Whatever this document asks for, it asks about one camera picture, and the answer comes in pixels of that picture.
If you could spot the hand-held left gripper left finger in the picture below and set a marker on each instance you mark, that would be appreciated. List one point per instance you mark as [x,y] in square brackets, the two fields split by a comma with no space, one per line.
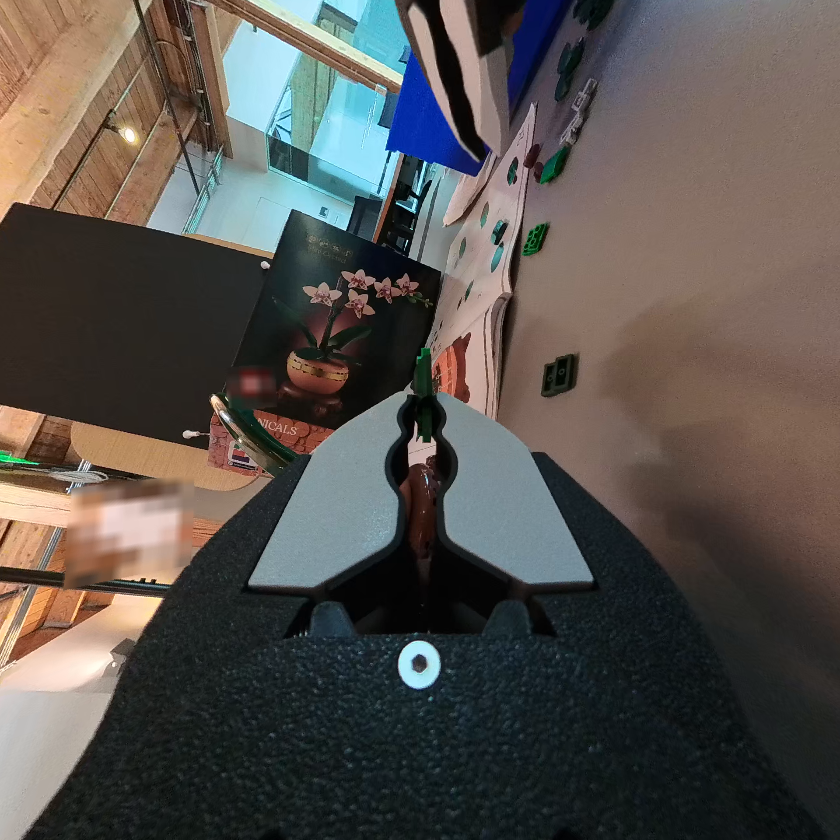
[315,518]

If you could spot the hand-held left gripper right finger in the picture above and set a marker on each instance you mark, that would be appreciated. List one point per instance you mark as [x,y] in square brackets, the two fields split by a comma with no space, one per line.
[518,518]

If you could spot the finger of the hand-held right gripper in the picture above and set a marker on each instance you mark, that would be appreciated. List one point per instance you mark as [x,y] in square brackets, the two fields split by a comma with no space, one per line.
[420,39]
[489,98]

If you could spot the dark green toy brick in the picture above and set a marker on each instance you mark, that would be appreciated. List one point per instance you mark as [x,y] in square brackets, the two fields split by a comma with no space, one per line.
[425,420]

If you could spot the black desk divider panel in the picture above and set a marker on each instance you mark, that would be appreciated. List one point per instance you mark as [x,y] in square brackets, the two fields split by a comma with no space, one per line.
[98,315]

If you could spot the blue storage bin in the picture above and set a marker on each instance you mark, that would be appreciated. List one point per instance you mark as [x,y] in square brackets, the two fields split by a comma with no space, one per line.
[426,124]

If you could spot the small brown toy piece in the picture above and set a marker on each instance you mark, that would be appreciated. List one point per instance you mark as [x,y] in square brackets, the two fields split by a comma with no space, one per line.
[533,157]

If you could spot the white toy piece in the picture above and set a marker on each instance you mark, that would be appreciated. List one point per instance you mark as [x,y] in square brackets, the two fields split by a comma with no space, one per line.
[572,128]
[584,93]

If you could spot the green toy slope brick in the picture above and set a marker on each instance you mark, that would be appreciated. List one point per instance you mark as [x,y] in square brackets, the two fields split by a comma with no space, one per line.
[554,165]

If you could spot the white paper sheet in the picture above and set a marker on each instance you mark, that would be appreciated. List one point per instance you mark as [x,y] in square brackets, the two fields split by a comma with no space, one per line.
[469,197]

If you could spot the bright green holed toy plate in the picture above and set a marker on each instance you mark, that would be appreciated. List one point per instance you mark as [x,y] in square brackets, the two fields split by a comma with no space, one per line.
[537,239]

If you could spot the instruction booklet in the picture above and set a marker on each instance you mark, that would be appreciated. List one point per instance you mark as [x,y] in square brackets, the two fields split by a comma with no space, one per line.
[479,315]

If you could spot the dark orchid print toy box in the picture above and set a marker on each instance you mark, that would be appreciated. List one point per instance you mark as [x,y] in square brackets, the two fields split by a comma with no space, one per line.
[295,262]

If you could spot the ceiling spot lamp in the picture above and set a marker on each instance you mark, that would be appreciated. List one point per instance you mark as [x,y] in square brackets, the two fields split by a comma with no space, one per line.
[128,134]

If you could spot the dark green toy bracket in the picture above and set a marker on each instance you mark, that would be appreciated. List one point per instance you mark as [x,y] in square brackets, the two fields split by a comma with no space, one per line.
[559,375]

